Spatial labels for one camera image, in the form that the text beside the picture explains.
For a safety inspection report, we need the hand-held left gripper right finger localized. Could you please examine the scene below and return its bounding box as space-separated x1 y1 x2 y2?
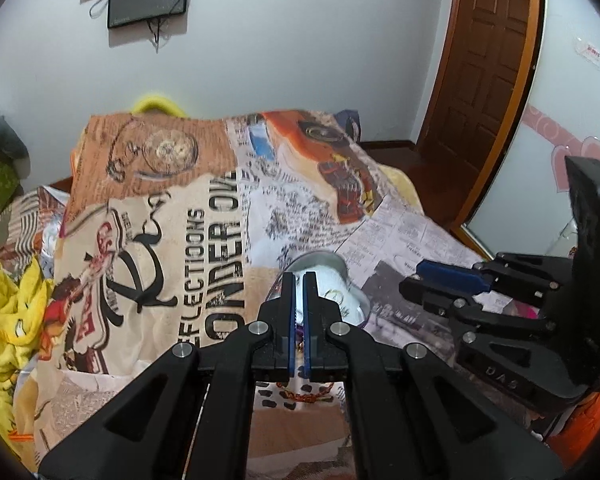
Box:
303 271 566 480

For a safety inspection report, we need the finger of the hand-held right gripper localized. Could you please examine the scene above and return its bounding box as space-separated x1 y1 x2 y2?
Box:
416 252 573 307
399 277 598 406

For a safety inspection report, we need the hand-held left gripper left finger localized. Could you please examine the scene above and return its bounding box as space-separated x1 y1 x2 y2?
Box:
37 271 297 480

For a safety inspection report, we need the white green jade bracelet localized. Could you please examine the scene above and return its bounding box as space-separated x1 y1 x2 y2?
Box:
325 287 354 307

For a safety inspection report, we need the pale yellow blanket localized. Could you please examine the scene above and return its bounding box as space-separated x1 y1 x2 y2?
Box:
377 162 426 216

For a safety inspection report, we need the white heart-print sliding door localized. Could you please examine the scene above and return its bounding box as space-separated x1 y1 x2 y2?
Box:
467 0 600 271

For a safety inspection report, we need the printed blanket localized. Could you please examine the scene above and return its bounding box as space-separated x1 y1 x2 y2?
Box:
32 110 531 480

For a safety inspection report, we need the dark backpack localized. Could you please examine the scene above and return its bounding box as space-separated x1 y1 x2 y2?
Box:
340 108 365 143

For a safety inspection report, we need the white paper note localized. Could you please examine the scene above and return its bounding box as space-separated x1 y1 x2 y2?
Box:
575 35 600 69

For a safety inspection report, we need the brown wooden door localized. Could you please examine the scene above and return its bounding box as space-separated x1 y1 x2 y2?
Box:
415 0 542 226

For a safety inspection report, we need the striped bedding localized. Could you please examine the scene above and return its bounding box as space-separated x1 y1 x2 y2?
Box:
0 185 73 266

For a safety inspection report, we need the yellow cloth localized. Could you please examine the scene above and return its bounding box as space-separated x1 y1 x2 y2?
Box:
0 255 56 431

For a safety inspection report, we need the pile of grey clothes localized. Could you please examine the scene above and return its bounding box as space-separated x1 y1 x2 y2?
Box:
0 102 29 161

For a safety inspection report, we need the red beaded bracelet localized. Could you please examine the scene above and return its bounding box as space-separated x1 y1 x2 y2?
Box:
275 381 337 405

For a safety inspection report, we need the black monitor cable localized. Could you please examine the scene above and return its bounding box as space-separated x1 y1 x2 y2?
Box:
147 17 168 54

